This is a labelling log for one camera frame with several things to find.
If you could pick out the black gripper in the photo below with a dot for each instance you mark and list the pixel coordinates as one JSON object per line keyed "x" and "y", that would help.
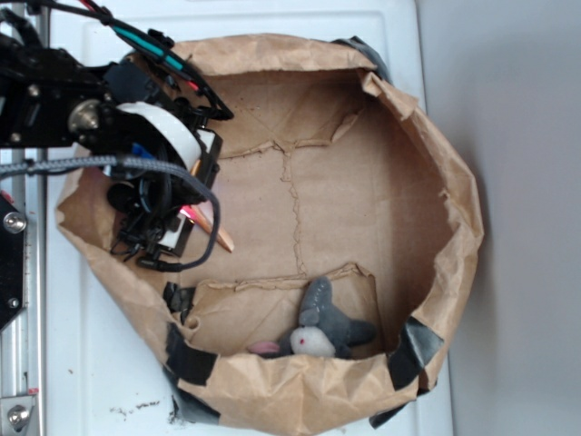
{"x": 149, "y": 201}

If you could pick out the orange spiral sea shell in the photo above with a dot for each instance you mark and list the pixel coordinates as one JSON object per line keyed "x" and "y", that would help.
{"x": 197, "y": 215}

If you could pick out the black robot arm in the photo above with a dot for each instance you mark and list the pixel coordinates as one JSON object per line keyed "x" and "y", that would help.
{"x": 49, "y": 99}

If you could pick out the brown paper bag bin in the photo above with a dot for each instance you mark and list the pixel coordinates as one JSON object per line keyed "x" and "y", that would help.
{"x": 326, "y": 170}

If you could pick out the white plastic tray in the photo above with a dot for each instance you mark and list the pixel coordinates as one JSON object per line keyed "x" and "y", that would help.
{"x": 101, "y": 378}

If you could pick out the grey plush bunny toy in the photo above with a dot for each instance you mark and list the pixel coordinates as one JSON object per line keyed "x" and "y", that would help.
{"x": 324, "y": 330}

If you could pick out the black mounting bracket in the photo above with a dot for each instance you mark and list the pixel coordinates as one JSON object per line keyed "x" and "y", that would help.
{"x": 12, "y": 245}

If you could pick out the aluminium frame rail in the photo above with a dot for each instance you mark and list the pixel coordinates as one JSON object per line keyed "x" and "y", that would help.
{"x": 23, "y": 349}

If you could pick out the silver corner bracket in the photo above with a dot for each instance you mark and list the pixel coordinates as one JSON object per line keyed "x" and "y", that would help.
{"x": 19, "y": 416}

